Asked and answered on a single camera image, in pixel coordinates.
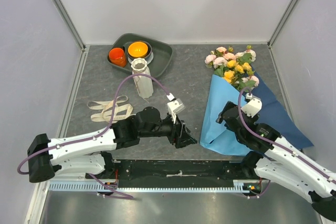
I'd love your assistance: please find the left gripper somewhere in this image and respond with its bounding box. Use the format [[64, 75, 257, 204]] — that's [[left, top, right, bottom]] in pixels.
[[140, 111, 197, 149]]

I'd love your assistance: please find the blue wrapping paper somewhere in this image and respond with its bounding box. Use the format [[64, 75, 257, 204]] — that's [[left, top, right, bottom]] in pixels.
[[199, 70, 314, 156]]

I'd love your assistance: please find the yellow flower bunch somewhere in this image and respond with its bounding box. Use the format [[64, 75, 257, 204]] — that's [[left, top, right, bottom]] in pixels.
[[223, 60, 254, 85]]

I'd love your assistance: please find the pink flower bunch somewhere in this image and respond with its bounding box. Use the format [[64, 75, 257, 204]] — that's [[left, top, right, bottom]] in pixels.
[[204, 45, 260, 91]]

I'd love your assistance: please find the cream printed ribbon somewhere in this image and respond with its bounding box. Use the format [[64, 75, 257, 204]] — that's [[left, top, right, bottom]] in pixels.
[[87, 95, 133, 123]]

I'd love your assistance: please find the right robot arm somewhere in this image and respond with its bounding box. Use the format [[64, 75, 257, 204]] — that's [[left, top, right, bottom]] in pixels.
[[216, 98, 335, 221]]

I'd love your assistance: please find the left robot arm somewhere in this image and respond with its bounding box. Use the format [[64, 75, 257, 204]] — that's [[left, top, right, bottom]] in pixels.
[[27, 106, 197, 183]]

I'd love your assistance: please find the white ribbed vase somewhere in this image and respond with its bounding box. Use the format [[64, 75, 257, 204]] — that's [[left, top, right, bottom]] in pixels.
[[131, 58, 153, 99]]

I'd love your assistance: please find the grey plate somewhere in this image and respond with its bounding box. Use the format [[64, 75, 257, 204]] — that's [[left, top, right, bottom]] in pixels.
[[127, 52, 154, 64]]

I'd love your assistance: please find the dark grey tray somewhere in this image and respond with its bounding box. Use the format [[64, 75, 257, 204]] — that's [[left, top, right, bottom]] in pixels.
[[112, 33, 173, 79]]

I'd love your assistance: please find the orange bowl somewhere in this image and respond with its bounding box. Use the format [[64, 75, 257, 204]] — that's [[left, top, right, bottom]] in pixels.
[[127, 41, 151, 58]]

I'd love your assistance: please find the orange cup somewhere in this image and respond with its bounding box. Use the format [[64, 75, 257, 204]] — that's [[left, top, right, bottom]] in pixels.
[[108, 48, 127, 68]]

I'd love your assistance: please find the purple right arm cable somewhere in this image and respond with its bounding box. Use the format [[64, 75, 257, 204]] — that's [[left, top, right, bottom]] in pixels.
[[237, 87, 336, 183]]

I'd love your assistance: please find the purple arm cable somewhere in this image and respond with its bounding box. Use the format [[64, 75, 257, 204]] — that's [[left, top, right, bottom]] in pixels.
[[17, 73, 174, 199], [237, 87, 336, 183]]

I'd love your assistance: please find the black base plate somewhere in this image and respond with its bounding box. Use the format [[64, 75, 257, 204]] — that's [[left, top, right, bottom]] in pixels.
[[95, 159, 248, 188]]

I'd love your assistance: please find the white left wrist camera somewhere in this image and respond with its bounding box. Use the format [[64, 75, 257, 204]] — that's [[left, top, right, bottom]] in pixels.
[[167, 93, 185, 124]]

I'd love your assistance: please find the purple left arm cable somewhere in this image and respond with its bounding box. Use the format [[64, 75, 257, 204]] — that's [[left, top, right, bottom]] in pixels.
[[17, 73, 174, 199]]

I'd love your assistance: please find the white slotted cable duct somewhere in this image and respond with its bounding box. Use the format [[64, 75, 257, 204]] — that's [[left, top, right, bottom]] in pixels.
[[48, 179, 263, 193]]

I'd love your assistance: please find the right aluminium frame post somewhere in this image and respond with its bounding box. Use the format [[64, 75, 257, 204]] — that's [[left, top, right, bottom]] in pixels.
[[267, 0, 300, 49]]

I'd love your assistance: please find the aluminium frame post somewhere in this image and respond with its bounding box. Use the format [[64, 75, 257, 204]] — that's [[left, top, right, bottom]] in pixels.
[[267, 0, 300, 49], [52, 0, 86, 51]]

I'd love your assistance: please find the left aluminium frame post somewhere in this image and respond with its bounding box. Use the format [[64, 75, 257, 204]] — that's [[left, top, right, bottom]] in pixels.
[[52, 0, 86, 51]]

